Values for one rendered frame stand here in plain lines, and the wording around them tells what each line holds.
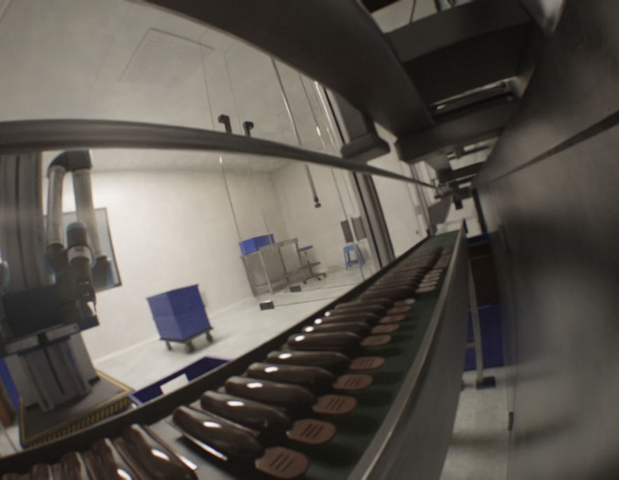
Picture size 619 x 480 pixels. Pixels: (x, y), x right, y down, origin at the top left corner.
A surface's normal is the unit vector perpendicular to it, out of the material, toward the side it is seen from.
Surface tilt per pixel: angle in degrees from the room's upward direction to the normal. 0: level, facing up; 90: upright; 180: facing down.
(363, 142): 90
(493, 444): 0
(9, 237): 90
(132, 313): 90
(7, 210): 90
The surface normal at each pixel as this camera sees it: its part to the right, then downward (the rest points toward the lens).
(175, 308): 0.83, -0.24
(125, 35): 0.28, 0.96
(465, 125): -0.54, 0.15
